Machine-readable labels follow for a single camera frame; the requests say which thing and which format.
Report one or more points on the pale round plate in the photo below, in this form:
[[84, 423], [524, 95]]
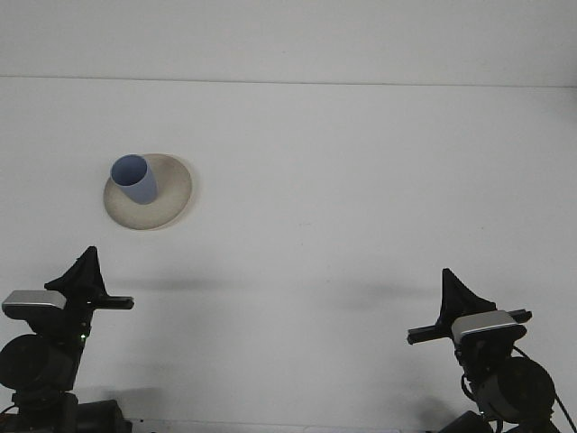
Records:
[[167, 207]]

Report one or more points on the pale blue cup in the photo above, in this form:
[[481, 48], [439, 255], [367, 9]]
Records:
[[142, 187]]

